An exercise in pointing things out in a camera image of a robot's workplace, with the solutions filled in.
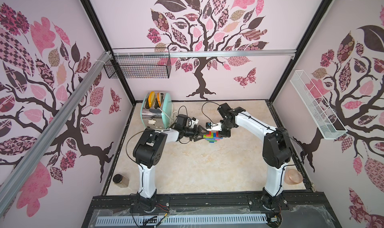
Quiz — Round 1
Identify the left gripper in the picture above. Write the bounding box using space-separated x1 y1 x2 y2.
182 124 209 142

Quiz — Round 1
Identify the lime green lego brick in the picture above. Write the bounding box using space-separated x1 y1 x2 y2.
205 138 216 142

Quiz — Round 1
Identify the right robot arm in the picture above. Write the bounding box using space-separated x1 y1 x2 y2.
218 103 293 211

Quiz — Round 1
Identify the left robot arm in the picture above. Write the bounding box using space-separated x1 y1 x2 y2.
133 115 212 209

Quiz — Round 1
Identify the mint green toaster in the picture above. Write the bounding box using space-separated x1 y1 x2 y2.
141 91 174 130

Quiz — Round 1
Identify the pink plastic bowl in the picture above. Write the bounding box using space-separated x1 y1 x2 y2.
284 169 304 185

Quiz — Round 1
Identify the brown glass jar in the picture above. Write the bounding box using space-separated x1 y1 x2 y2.
113 174 129 188

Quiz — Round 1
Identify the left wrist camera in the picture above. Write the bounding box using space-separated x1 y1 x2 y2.
189 117 199 128

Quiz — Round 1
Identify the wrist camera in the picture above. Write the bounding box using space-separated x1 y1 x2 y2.
189 117 199 128
206 122 222 132

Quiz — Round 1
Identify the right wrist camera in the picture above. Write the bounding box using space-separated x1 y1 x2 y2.
206 122 222 132

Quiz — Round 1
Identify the black wire basket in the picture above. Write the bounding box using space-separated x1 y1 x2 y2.
104 47 172 79

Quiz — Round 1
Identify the white slotted cable duct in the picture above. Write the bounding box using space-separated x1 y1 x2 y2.
93 214 268 228

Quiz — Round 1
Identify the white wire shelf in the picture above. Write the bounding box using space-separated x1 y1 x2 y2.
290 70 348 140

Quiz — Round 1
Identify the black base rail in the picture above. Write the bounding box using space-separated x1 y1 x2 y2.
82 191 340 228

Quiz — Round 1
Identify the aluminium frame bar back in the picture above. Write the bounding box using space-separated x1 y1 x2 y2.
114 50 297 58

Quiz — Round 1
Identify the aluminium frame bar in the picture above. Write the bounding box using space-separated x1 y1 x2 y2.
1 51 112 216
114 50 297 58

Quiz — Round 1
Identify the aluminium frame bar left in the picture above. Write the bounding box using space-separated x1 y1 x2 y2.
1 51 112 216

